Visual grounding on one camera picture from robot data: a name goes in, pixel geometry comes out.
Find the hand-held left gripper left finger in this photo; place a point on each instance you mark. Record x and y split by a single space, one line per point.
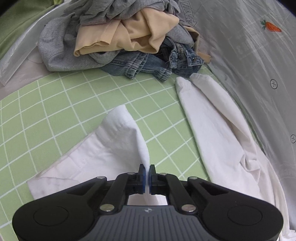
144 174

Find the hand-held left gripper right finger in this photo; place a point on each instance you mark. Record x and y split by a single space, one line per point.
150 174

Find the white shirt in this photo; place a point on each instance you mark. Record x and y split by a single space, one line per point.
215 127

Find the blue denim jeans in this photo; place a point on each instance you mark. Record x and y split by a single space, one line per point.
138 62

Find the beige garment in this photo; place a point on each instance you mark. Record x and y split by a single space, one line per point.
138 32

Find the grey carrot printed sheet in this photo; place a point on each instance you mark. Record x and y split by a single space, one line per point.
242 58

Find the grey sweatshirt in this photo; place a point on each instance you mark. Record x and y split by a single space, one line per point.
57 51

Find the thin grey garment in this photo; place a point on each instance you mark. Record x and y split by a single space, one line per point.
120 11

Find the clear plastic bag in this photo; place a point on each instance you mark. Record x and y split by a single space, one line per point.
13 62

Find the plain green cloth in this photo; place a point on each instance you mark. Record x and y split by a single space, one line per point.
20 20

